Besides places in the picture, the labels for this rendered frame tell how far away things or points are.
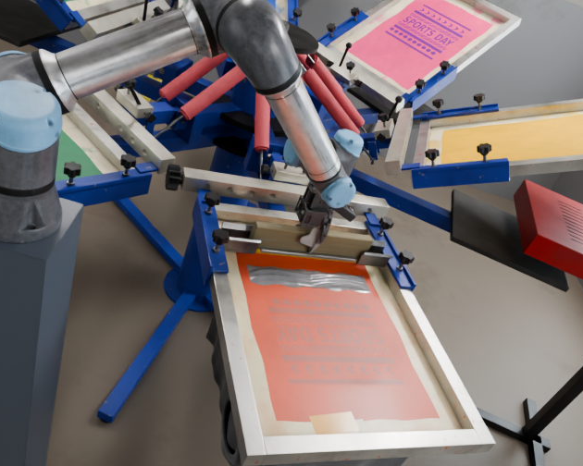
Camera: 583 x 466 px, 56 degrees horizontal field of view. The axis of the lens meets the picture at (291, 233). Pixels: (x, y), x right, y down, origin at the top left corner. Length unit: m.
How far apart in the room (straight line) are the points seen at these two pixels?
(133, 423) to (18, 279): 1.28
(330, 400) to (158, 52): 0.80
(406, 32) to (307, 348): 1.95
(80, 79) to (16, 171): 0.21
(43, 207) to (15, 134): 0.15
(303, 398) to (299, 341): 0.16
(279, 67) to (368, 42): 1.90
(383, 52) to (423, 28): 0.26
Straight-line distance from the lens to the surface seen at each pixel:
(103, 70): 1.06
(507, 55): 4.72
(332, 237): 1.54
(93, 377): 2.35
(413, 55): 2.81
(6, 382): 1.28
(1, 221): 1.02
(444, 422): 1.39
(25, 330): 1.14
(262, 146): 1.84
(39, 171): 0.98
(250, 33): 0.98
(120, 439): 2.21
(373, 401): 1.32
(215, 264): 1.38
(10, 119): 0.93
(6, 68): 1.08
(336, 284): 1.54
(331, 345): 1.37
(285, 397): 1.23
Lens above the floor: 1.88
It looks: 34 degrees down
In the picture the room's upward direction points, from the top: 23 degrees clockwise
